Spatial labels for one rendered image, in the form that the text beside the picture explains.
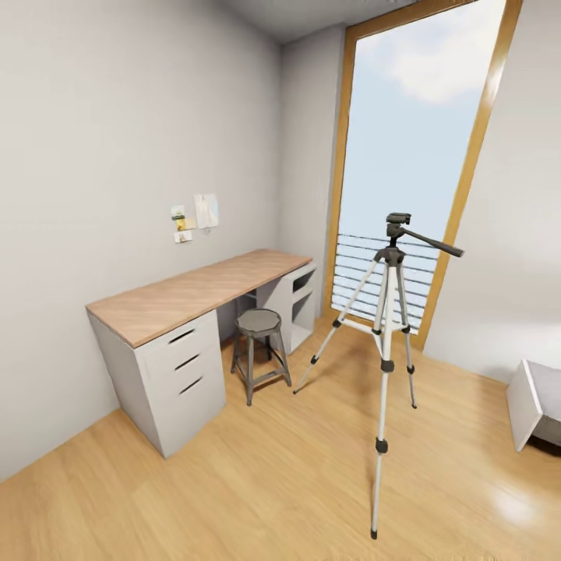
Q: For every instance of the nightstand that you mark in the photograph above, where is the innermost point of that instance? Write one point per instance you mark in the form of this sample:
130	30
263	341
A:
534	399

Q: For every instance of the taboret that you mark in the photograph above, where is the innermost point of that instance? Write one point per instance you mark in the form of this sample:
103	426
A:
259	323

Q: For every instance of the fixed window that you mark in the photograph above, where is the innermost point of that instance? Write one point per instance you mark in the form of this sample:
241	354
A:
417	91

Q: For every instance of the desk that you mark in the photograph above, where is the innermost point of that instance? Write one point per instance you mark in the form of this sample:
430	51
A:
161	346

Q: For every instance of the camera tripod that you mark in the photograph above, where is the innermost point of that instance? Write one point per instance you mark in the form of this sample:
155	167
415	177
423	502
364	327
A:
393	266

